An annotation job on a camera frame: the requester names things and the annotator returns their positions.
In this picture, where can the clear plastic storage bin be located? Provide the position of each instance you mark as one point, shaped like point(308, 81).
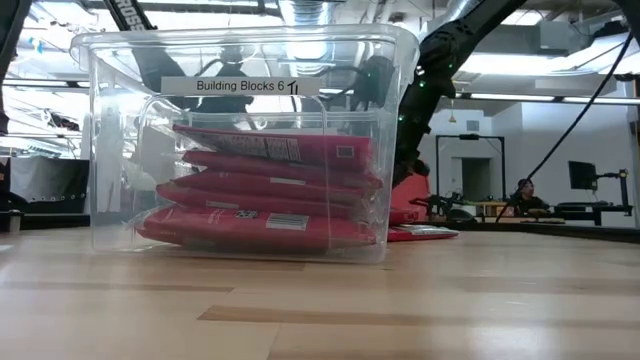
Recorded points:
point(110, 150)

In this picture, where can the small wooden box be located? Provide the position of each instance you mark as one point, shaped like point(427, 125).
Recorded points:
point(492, 207)

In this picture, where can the black aluminium table frame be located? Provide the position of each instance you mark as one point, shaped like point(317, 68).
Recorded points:
point(575, 229)

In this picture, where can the black computer monitor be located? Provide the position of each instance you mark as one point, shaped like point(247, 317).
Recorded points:
point(582, 175)

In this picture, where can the black cloth covered table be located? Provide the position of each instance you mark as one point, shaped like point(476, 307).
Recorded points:
point(50, 185)

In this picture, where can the small grey cup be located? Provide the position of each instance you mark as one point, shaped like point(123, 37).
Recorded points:
point(12, 222)

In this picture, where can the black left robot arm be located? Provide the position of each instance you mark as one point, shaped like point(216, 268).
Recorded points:
point(131, 12)

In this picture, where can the yellow hanging pendant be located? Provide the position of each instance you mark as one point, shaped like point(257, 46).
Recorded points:
point(452, 117)

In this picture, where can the bright ceiling skylight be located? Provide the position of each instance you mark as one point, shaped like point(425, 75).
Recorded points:
point(525, 17)

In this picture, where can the long ceiling light strip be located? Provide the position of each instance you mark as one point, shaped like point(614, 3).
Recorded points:
point(550, 98)

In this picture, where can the wide ceiling light panel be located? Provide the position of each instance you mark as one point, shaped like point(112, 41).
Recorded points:
point(520, 64)

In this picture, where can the silver ventilation duct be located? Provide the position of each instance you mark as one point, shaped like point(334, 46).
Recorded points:
point(450, 7)

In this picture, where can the person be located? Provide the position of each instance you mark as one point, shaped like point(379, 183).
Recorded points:
point(527, 204)

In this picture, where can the black metal gantry frame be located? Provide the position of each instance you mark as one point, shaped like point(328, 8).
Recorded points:
point(502, 165)

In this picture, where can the black desk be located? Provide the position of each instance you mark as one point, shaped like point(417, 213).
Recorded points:
point(595, 209)

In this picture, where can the black background robot arm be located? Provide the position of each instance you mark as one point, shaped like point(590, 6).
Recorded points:
point(440, 204)

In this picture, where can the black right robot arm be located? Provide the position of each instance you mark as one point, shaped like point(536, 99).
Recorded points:
point(465, 30)

